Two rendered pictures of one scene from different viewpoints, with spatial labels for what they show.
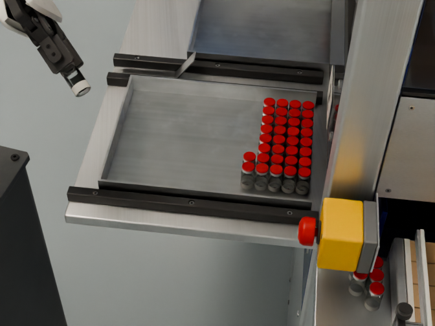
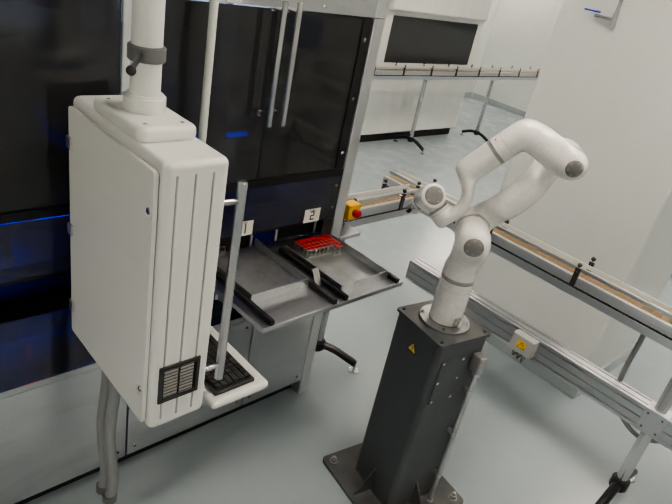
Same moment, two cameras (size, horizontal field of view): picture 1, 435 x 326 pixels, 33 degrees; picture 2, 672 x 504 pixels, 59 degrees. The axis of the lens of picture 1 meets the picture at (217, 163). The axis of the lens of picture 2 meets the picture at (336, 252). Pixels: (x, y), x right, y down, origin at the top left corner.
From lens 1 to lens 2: 2.90 m
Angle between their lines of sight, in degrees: 99
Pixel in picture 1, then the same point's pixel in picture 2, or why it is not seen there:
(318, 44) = (247, 260)
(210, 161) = (341, 263)
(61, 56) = not seen: hidden behind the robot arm
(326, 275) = (344, 234)
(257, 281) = (230, 442)
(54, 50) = not seen: hidden behind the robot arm
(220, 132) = (327, 265)
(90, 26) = not seen: outside the picture
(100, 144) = (372, 287)
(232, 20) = (263, 286)
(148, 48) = (313, 300)
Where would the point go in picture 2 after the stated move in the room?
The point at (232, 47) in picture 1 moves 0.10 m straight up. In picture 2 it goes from (280, 279) to (284, 256)
